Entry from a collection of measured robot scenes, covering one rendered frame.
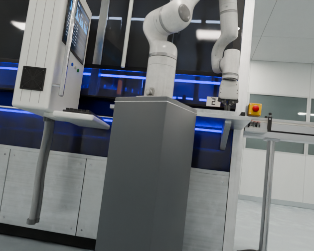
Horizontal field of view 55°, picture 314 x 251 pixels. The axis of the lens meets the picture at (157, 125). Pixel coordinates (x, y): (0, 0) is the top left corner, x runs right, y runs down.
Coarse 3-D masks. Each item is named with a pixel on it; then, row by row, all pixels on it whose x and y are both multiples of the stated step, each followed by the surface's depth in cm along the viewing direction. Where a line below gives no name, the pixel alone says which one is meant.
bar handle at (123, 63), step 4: (132, 0) 195; (132, 4) 195; (132, 8) 195; (128, 12) 194; (128, 16) 194; (128, 20) 193; (128, 24) 193; (128, 28) 193; (128, 32) 193; (128, 36) 193; (124, 40) 193; (124, 44) 192; (124, 48) 191; (124, 52) 191; (124, 56) 191; (124, 60) 191; (124, 64) 191
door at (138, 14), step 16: (112, 0) 206; (128, 0) 204; (144, 0) 202; (160, 0) 200; (112, 16) 205; (144, 16) 201; (112, 32) 203; (112, 48) 202; (128, 48) 200; (144, 48) 198; (112, 64) 200; (128, 64) 198; (144, 64) 197
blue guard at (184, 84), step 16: (0, 64) 213; (16, 64) 211; (0, 80) 211; (96, 80) 200; (112, 80) 198; (128, 80) 196; (144, 80) 194; (176, 80) 191; (192, 80) 189; (208, 80) 187; (112, 96) 196; (128, 96) 195; (176, 96) 189; (192, 96) 188; (208, 96) 186
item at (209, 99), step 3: (207, 99) 186; (210, 99) 186; (216, 99) 185; (207, 102) 186; (210, 102) 185; (213, 102) 185; (216, 102) 185; (219, 102) 184; (207, 105) 185; (210, 105) 185; (213, 105) 185; (216, 105) 184; (219, 105) 184
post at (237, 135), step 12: (252, 0) 189; (252, 12) 188; (252, 24) 187; (240, 48) 190; (240, 60) 186; (240, 72) 185; (240, 84) 184; (240, 96) 183; (240, 108) 182; (240, 132) 180; (240, 144) 179; (240, 156) 178; (228, 192) 177; (228, 204) 176; (228, 216) 175; (228, 228) 175; (228, 240) 174
